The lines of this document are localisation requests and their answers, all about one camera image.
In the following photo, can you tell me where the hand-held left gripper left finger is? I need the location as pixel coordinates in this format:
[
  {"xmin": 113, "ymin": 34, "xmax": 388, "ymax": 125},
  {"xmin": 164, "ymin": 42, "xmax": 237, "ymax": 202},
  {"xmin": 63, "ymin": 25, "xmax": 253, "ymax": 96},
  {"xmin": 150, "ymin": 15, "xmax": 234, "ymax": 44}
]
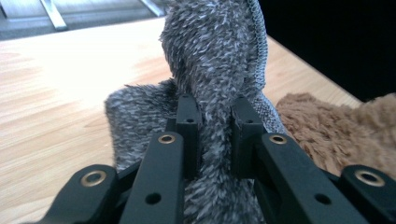
[{"xmin": 165, "ymin": 93, "xmax": 203, "ymax": 180}]

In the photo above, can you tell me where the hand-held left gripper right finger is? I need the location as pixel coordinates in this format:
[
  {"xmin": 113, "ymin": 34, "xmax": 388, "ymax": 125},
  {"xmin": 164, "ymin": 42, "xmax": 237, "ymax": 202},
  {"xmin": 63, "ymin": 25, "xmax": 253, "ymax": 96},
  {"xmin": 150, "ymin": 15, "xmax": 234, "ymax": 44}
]
[{"xmin": 231, "ymin": 94, "xmax": 268, "ymax": 180}]

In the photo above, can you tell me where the brown teddy bear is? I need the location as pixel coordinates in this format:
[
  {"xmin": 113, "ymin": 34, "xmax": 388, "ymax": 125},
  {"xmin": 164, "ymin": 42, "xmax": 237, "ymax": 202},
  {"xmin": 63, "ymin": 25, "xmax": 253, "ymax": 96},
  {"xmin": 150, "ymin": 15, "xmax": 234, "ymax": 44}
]
[{"xmin": 275, "ymin": 91, "xmax": 396, "ymax": 181}]

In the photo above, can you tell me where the dark curtain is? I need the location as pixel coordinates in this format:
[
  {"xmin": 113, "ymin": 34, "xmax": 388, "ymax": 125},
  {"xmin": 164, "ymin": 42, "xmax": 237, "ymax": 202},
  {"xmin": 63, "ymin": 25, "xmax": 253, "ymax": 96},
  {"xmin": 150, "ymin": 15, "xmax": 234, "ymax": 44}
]
[{"xmin": 257, "ymin": 0, "xmax": 396, "ymax": 104}]

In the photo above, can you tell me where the white metal frame desk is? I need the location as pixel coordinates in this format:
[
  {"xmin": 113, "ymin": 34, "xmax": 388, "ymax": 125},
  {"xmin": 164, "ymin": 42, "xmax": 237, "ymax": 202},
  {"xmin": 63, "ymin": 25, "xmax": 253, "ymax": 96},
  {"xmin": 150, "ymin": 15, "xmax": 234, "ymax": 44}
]
[{"xmin": 0, "ymin": 0, "xmax": 166, "ymax": 33}]

